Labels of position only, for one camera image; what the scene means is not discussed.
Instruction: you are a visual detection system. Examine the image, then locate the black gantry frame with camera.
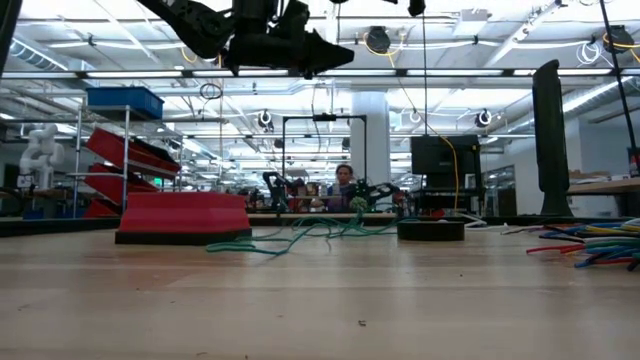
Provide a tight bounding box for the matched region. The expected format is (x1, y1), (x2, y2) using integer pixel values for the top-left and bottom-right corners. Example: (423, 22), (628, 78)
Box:
(281, 113), (369, 184)

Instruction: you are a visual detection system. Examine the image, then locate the thin hanging black cable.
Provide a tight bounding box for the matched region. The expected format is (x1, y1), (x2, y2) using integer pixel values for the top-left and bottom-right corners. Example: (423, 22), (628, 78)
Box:
(423, 14), (428, 136)

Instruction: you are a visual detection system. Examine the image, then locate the black monitor cart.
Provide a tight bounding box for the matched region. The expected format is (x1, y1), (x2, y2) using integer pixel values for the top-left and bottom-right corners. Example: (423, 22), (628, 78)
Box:
(407, 187), (484, 217)

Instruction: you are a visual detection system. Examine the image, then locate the wooden workbench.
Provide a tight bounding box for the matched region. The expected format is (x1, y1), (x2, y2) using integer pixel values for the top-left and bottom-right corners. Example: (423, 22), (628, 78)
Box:
(247, 209), (401, 222)

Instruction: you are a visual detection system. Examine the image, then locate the black tape roll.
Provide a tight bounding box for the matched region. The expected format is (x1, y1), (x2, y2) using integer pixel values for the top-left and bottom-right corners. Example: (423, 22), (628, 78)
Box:
(397, 221), (466, 243)

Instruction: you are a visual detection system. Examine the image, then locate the black monitor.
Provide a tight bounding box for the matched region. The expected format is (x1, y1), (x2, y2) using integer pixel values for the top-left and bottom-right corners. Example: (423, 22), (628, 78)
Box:
(410, 134), (482, 189)

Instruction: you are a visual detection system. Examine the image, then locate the wooden table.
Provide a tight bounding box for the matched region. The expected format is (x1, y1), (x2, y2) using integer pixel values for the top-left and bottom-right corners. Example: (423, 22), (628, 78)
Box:
(567, 177), (640, 217)

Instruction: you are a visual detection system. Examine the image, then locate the thin black slanted pole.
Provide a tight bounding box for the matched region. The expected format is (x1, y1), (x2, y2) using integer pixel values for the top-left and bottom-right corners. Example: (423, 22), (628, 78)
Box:
(599, 0), (640, 161)

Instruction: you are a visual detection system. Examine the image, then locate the black ceiling cable reel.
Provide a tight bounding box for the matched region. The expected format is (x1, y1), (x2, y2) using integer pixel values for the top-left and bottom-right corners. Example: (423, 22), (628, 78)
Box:
(602, 24), (636, 55)
(367, 25), (392, 55)

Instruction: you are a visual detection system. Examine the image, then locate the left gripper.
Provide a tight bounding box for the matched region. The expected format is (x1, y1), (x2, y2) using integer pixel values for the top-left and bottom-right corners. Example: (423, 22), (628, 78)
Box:
(223, 28), (356, 80)

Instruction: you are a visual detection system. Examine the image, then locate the white building column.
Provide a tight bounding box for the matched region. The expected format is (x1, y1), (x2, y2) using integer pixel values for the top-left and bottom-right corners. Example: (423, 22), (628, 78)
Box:
(350, 91), (392, 186)

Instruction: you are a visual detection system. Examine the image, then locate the yellow cable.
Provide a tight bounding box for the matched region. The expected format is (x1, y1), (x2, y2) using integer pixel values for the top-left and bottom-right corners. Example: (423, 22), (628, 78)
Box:
(364, 32), (459, 211)

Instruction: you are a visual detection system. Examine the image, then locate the white cable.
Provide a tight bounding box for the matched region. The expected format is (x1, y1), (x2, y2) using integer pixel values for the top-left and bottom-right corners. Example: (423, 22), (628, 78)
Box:
(462, 213), (506, 231)

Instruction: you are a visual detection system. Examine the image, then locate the person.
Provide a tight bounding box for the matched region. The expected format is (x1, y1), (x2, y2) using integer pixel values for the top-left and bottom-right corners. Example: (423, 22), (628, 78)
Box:
(327, 163), (357, 214)

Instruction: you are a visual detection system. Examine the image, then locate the blue plastic bin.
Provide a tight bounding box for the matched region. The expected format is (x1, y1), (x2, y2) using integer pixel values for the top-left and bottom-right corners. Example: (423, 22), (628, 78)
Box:
(85, 86), (165, 120)

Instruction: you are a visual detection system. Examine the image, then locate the thin green wire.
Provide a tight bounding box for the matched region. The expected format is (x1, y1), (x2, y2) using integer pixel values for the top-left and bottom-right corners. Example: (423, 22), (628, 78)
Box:
(205, 74), (417, 257)

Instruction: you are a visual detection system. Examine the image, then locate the metal rack with red bins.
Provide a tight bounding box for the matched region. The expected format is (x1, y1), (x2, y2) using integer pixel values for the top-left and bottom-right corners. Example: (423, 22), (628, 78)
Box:
(67, 104), (184, 219)

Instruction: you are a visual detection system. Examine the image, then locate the bundle of coloured wires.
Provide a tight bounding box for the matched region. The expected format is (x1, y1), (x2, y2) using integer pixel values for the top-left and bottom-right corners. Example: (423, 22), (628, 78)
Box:
(502, 218), (640, 273)

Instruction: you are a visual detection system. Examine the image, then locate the red and black box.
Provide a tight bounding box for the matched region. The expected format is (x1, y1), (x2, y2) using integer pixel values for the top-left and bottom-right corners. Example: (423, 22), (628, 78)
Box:
(114, 192), (253, 246)

